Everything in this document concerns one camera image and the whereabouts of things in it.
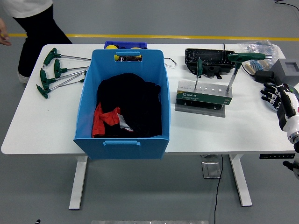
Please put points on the large blue plastic box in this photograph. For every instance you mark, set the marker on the large blue plastic box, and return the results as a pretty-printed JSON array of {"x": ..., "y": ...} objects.
[{"x": 121, "y": 151}]

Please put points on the clear plastic bag of resistors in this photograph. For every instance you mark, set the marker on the clear plastic bag of resistors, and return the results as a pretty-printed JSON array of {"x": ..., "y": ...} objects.
[{"x": 254, "y": 46}]

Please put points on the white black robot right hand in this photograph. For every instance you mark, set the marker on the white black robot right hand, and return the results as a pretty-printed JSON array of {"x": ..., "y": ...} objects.
[{"x": 290, "y": 112}]

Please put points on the metal hex key stand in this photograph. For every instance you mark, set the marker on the metal hex key stand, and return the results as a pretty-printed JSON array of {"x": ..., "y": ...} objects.
[{"x": 203, "y": 99}]

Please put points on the grey square box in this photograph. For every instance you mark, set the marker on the grey square box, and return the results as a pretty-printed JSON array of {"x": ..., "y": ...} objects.
[{"x": 279, "y": 70}]

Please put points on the black power adapter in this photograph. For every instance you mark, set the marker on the black power adapter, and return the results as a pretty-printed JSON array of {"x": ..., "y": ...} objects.
[{"x": 264, "y": 76}]

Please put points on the silver floor plate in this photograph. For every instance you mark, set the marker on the silver floor plate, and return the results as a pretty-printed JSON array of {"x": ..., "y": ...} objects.
[{"x": 211, "y": 170}]

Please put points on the taped resistor bundle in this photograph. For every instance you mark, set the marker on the taped resistor bundle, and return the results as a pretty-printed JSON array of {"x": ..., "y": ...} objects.
[{"x": 254, "y": 65}]

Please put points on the black table control panel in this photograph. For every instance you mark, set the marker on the black table control panel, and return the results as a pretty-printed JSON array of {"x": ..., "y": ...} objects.
[{"x": 275, "y": 156}]

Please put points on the red cloth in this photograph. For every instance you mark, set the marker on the red cloth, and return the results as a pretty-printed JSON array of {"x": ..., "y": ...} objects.
[{"x": 107, "y": 116}]

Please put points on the black cloth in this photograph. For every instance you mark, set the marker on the black cloth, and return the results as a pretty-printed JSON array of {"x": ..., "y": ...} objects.
[{"x": 130, "y": 98}]

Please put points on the person's right hand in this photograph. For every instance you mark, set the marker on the person's right hand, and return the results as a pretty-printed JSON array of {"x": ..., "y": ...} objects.
[{"x": 3, "y": 32}]

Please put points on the yellow ball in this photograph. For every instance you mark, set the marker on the yellow ball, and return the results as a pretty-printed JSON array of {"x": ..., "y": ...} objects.
[
  {"x": 111, "y": 47},
  {"x": 135, "y": 48},
  {"x": 116, "y": 58}
]

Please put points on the yellow floor tape line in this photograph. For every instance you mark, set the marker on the yellow floor tape line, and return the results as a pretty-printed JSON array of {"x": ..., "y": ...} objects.
[{"x": 163, "y": 36}]

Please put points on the white cloth tag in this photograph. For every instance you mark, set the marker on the white cloth tag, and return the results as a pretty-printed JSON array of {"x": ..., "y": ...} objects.
[{"x": 122, "y": 121}]

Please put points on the black plastic tray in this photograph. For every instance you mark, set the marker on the black plastic tray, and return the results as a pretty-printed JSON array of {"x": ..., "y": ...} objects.
[{"x": 210, "y": 57}]

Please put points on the person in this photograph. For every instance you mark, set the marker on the person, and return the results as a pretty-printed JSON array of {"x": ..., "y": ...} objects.
[{"x": 42, "y": 28}]

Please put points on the dark brown glossy item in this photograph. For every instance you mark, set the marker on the dark brown glossy item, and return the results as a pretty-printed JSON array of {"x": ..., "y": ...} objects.
[{"x": 130, "y": 59}]

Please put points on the small dark blue bin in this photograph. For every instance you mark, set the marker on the small dark blue bin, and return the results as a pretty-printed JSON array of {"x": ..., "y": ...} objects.
[{"x": 126, "y": 44}]

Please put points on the white table leg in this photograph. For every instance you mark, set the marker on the white table leg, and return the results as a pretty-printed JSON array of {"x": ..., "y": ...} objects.
[
  {"x": 241, "y": 186},
  {"x": 78, "y": 186}
]

